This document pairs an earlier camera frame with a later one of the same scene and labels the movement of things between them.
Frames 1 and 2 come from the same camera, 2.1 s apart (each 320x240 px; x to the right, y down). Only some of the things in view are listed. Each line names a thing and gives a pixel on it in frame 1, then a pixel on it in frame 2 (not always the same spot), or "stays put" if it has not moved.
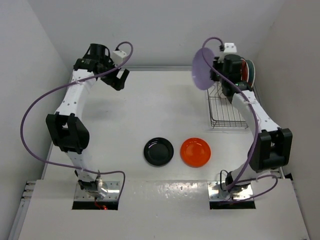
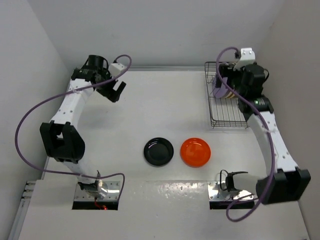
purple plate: [201, 69] -> [220, 92]
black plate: [158, 151] stays put
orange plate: [195, 152] stays put
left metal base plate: [112, 193] stays put
